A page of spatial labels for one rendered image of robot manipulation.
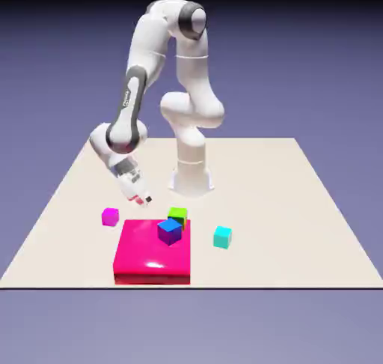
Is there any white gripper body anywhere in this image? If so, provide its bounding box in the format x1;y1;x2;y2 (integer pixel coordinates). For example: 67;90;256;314
119;174;150;202

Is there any small blue cube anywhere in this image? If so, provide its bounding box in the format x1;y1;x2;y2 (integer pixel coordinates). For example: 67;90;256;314
156;218;184;247

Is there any small cyan cube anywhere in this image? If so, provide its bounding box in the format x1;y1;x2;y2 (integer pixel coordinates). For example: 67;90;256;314
212;225;233;250

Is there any small magenta cube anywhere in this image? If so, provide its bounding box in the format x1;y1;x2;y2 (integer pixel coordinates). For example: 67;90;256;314
101;207;120;228

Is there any small green cube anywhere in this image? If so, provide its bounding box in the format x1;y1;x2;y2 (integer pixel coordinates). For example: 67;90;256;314
167;206;189;232

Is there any large pink box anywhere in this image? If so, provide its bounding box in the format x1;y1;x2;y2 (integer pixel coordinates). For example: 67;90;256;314
112;219;192;286

